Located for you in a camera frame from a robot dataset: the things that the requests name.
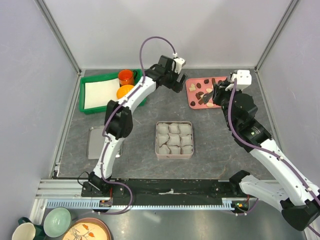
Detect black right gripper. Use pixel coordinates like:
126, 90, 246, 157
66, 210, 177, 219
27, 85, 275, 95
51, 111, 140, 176
212, 80, 243, 129

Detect pink tray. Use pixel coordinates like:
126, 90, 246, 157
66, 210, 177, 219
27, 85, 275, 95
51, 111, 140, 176
185, 76, 228, 110

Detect pink chocolate tin box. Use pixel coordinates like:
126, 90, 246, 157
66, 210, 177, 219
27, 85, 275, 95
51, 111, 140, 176
155, 121, 195, 160

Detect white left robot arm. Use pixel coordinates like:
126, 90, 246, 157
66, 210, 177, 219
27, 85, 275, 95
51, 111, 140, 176
81, 53, 187, 197

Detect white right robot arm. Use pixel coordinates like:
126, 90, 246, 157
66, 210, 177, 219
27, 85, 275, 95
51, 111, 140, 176
211, 80, 320, 231

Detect orange mug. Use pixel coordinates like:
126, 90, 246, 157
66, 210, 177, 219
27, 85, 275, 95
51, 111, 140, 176
118, 69, 138, 87

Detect yellow bowl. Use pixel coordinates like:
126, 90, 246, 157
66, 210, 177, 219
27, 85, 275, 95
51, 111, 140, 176
116, 84, 134, 99

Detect silver tin lid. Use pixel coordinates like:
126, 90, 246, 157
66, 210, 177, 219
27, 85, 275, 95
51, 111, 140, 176
86, 125, 124, 160

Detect pink painted plate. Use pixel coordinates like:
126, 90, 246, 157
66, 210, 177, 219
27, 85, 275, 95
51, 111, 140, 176
62, 217, 112, 240

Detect light green bowl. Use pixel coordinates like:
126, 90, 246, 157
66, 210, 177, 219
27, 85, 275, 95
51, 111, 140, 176
43, 207, 72, 238

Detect cream and green mug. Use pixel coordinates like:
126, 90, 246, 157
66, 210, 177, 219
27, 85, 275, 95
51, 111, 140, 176
11, 217, 46, 240

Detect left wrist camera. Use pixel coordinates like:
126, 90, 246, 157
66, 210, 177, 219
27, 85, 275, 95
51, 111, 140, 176
173, 57, 186, 74

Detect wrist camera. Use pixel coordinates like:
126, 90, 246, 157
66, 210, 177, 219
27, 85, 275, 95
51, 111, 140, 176
225, 69, 252, 91
173, 57, 186, 74

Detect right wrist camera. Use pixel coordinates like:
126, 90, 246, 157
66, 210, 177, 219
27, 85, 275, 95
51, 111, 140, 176
225, 69, 252, 91

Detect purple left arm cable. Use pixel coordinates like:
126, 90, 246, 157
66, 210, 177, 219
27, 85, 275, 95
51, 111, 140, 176
101, 36, 179, 216

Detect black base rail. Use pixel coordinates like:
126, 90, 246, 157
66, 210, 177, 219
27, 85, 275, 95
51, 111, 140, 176
81, 174, 254, 208

